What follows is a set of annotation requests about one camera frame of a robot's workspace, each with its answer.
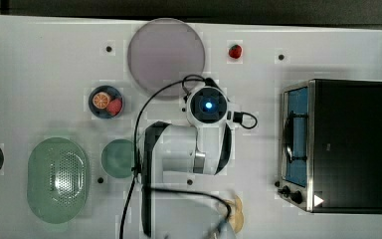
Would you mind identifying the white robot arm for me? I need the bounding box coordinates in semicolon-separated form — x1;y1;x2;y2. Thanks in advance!
138;84;235;239

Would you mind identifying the black toaster oven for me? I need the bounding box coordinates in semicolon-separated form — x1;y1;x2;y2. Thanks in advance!
276;79;382;214

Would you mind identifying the round grey plate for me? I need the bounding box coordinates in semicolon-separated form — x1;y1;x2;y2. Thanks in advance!
127;18;206;95

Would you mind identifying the red fruit toy in bowl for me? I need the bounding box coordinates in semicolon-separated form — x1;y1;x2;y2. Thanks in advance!
106;99;122;117

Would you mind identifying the red strawberry toy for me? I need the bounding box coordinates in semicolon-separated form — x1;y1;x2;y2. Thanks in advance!
229;45;243;59

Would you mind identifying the small blue bowl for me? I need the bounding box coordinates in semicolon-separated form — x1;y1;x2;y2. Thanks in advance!
88;86;124;120

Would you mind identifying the orange slice toy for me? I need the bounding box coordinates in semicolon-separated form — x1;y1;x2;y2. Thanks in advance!
92;92;111;110

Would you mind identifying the green oval colander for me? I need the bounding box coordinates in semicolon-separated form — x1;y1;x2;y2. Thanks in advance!
27;137;91;224

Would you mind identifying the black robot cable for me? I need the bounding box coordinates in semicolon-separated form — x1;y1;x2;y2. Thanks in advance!
118;74;259;239

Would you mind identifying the green cup with handle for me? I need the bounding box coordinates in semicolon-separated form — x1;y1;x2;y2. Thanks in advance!
101;138;133;179

